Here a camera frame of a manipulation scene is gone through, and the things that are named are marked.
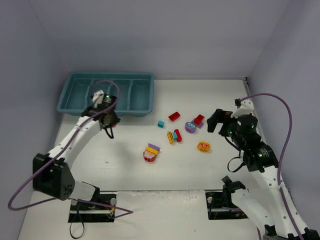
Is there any purple round flower lego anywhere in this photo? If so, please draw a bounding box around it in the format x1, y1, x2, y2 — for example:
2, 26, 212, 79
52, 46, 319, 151
184, 121, 197, 134

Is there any orange oval flower lego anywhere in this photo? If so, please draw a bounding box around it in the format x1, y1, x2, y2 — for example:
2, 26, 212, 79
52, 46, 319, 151
197, 141, 211, 152

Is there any red long lego brick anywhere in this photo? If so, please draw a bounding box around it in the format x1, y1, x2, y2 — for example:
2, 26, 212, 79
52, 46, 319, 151
174, 129, 182, 143

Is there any red rectangular lego brick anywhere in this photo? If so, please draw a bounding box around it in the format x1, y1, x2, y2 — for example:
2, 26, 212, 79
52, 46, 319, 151
168, 111, 181, 122

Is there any yellow striped lego brick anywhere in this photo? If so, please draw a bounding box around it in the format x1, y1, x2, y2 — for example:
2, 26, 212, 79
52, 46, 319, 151
167, 131, 175, 144

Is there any small teal lego cube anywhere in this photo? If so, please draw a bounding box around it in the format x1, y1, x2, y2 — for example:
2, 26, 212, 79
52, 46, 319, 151
157, 120, 165, 128

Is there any red round flower lego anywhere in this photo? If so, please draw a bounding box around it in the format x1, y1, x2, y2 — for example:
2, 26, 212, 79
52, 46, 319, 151
142, 150, 156, 163

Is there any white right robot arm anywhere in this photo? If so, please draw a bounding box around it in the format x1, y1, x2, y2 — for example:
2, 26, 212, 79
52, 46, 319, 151
206, 108, 320, 240

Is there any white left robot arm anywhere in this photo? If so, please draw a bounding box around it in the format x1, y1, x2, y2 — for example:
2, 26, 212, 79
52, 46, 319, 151
32, 93, 120, 201

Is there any teal plastic divided tray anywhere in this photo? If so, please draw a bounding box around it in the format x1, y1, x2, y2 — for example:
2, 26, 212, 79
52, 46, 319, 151
56, 71, 155, 117

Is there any light blue lego brick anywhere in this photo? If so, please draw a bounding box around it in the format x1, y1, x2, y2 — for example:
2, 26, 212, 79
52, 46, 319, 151
172, 132, 178, 141

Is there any purple sloped lego brick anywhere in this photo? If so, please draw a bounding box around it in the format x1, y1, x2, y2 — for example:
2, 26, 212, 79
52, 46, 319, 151
148, 143, 160, 152

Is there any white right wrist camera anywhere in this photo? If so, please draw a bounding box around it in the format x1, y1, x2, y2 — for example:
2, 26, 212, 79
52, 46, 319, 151
230, 98, 254, 119

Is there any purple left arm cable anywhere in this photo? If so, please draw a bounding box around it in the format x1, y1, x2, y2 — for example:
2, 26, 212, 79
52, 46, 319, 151
7, 79, 134, 220

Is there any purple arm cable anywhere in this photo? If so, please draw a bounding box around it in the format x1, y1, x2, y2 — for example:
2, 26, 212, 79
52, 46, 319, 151
239, 92, 306, 240
7, 79, 134, 220

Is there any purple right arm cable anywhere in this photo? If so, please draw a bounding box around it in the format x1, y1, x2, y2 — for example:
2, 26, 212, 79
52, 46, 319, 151
239, 92, 306, 240

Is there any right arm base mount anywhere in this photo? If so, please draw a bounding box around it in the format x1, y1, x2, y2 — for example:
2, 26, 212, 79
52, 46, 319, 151
205, 190, 248, 221

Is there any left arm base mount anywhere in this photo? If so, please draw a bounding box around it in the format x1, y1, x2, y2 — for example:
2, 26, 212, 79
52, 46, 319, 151
68, 200, 116, 223

